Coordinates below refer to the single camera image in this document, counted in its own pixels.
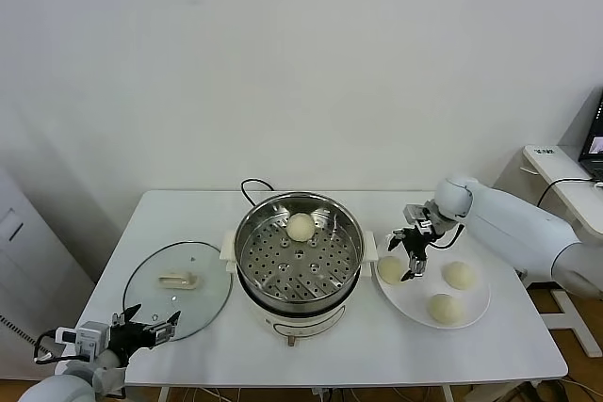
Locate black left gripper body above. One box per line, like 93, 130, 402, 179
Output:
108, 323, 157, 352

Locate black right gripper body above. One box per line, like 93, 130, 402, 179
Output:
399, 227, 437, 260

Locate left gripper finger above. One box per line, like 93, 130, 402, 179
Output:
111, 303, 142, 326
146, 311, 183, 346

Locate white steamed baozi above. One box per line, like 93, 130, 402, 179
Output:
442, 261, 476, 290
426, 293, 466, 327
376, 255, 407, 286
285, 212, 316, 243

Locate glass lid with cream handle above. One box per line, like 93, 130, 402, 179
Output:
122, 240, 235, 343

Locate perforated stainless steel steamer basket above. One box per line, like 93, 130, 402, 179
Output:
234, 191, 365, 303

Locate white round plate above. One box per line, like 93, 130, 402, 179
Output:
374, 225, 492, 330

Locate white cabinet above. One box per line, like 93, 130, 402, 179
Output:
0, 166, 95, 368

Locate white side desk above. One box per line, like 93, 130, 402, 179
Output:
520, 144, 603, 359

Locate black laptop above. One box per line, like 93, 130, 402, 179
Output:
578, 86, 603, 183

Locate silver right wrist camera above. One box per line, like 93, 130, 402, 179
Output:
402, 202, 434, 233

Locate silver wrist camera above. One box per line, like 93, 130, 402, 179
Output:
55, 320, 112, 359
402, 202, 434, 233

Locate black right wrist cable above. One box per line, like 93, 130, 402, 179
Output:
426, 225, 465, 250

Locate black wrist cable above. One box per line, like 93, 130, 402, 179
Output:
33, 330, 65, 365
426, 225, 465, 250

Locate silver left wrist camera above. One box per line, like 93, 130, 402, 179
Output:
55, 320, 112, 359

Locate thin pale floor cables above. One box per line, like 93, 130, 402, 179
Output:
181, 386, 246, 402

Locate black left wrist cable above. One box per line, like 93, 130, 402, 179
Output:
33, 330, 65, 365

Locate black laptop adapter cable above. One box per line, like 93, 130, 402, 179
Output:
536, 178, 595, 209

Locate black cooker power cord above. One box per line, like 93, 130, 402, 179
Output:
240, 179, 279, 208

